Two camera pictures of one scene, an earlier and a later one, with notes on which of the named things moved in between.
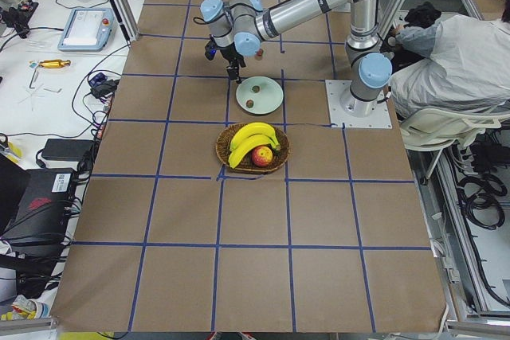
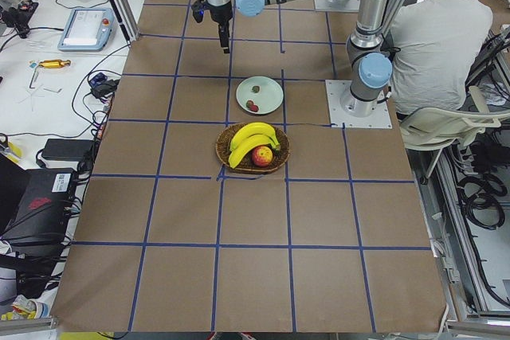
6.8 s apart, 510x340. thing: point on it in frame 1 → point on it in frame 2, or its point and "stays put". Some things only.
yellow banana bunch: x=249 y=137 stays put
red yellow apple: x=261 y=156 stays put
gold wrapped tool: x=54 y=63 stays put
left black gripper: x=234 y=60 → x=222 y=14
